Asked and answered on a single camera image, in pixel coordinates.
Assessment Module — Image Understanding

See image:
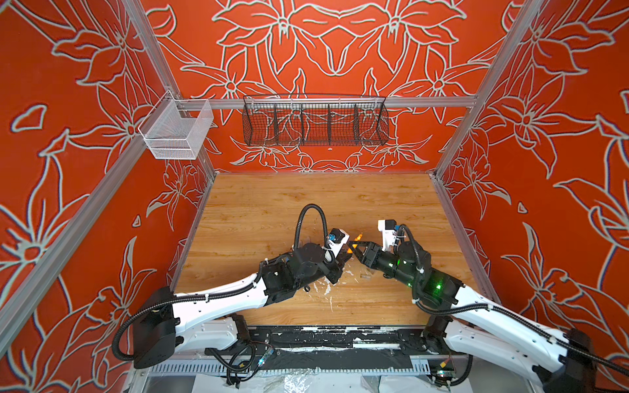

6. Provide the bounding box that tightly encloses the orange marker pen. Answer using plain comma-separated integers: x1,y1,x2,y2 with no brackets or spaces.
347,234,363,254

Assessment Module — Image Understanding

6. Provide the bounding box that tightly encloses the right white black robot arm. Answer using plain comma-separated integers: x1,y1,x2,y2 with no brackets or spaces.
349,241,628,392

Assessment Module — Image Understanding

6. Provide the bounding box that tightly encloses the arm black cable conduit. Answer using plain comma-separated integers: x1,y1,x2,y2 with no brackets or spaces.
111,203,329,362
396,223,629,379

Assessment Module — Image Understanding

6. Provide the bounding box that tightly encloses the clear plastic bin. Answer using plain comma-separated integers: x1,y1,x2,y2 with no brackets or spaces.
138,90,215,160

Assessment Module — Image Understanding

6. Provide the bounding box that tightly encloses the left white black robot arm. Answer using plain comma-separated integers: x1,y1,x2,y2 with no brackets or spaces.
111,243,351,369

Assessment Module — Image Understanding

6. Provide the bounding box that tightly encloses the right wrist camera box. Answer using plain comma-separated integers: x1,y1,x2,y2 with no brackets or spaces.
378,219,399,252

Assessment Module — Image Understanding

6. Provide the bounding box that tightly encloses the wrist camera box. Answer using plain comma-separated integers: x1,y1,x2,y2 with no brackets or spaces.
378,219,399,252
326,228,350,257

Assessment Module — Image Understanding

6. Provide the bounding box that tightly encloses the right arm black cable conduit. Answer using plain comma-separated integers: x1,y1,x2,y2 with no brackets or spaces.
396,223,629,379

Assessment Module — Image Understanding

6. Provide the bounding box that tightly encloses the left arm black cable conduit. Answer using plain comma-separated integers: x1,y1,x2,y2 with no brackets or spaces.
111,203,329,362

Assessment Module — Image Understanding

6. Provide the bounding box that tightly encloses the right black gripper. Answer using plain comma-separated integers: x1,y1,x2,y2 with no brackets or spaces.
347,240,421,291

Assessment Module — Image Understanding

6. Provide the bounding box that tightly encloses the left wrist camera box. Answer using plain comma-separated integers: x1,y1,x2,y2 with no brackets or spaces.
326,228,350,257

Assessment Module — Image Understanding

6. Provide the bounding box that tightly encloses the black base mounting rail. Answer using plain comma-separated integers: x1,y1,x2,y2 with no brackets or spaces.
205,325,468,373

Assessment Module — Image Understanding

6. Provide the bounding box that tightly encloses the black wire mesh basket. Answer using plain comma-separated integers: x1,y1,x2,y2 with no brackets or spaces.
242,93,390,147

